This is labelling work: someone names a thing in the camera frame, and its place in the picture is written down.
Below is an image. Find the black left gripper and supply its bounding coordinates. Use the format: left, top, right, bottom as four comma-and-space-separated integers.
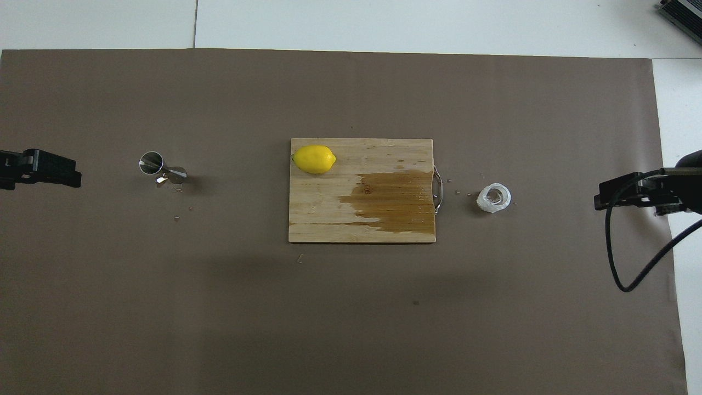
0, 149, 82, 190

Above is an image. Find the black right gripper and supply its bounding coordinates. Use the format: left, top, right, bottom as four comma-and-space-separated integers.
594, 168, 683, 216

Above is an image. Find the steel double jigger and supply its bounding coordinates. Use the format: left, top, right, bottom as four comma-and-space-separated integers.
138, 151, 188, 187

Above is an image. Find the black finned device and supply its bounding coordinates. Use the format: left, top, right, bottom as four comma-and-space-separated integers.
655, 0, 702, 39

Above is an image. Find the brown table mat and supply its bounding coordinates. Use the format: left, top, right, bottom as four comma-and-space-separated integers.
0, 48, 689, 395

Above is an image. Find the yellow lemon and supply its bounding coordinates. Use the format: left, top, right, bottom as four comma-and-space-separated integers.
292, 145, 337, 175

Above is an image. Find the wooden cutting board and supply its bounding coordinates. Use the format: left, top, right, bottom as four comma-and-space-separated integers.
288, 138, 443, 244

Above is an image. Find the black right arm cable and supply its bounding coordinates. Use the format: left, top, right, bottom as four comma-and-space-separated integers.
605, 170, 702, 292

